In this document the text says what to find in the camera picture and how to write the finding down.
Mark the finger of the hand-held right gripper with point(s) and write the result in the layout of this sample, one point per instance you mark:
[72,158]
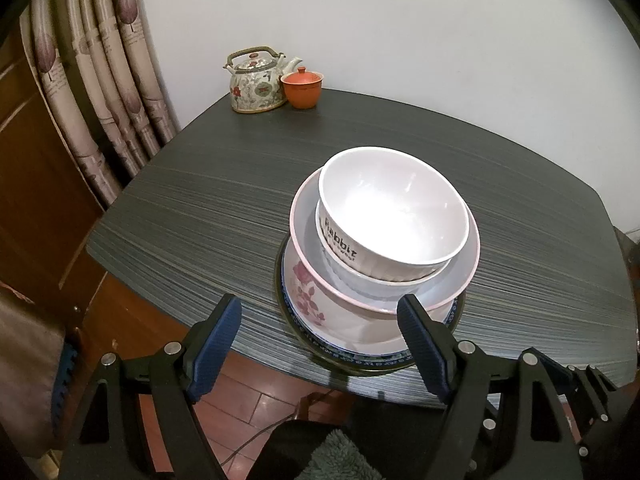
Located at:
[602,380]
[582,385]

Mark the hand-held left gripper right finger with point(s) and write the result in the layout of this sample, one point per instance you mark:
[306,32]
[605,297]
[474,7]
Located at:
[425,350]

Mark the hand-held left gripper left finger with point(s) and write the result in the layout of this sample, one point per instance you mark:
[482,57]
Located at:
[215,350]

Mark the pink bowl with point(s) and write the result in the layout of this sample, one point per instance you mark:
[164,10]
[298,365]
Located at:
[450,280]

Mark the blue floral plate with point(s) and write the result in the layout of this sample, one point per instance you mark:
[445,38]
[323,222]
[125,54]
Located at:
[350,360]

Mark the white bowl with blue band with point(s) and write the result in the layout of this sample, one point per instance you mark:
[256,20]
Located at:
[380,287]

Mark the white plate with pink flower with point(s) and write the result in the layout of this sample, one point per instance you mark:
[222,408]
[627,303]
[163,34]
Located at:
[310,300]

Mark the small white ribbed bowl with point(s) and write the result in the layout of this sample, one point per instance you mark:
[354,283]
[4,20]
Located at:
[395,200]

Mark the dark clothing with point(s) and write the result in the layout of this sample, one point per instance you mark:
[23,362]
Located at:
[290,450]

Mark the green fuzzy cloth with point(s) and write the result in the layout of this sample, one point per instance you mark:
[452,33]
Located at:
[340,460]

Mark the blue knitted cushion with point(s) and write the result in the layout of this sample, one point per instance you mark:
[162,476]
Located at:
[64,385]

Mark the beige cloth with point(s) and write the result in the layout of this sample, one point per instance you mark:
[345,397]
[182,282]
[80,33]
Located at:
[30,370]

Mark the brown wooden door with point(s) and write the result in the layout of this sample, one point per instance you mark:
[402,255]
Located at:
[45,200]

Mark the floral ceramic teapot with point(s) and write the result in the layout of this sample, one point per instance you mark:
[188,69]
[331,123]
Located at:
[252,87]

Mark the orange lidded cup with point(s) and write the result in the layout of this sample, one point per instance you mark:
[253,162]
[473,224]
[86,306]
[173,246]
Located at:
[302,91]

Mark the beige patterned curtain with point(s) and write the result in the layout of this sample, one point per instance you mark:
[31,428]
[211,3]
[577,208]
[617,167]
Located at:
[105,70]

